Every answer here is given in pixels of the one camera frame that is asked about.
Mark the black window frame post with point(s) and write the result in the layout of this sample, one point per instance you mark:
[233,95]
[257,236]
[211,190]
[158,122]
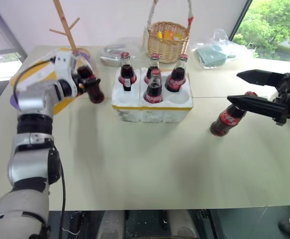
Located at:
[241,17]

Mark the cola glass bottle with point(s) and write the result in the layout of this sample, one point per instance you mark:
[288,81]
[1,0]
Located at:
[175,79]
[127,72]
[154,90]
[226,122]
[96,95]
[151,66]

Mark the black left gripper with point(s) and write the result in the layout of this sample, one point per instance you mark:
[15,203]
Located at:
[78,82]

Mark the yellow orange items in basket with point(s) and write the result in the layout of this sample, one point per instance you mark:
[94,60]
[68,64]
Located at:
[168,35]

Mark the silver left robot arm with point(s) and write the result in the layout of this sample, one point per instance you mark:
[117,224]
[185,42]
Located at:
[28,174]

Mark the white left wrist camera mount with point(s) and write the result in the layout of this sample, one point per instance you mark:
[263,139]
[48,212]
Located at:
[64,65]

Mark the white foam crate yellow tape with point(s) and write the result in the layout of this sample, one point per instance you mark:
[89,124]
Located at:
[149,112]

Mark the wooden branch rack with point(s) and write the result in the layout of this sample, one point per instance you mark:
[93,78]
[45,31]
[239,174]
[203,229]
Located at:
[65,22]

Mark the clear bag with grey item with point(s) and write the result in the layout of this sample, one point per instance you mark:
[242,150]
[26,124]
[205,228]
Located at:
[111,56]

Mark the clear bag with teal items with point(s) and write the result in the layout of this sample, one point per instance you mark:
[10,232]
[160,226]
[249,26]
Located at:
[213,56]

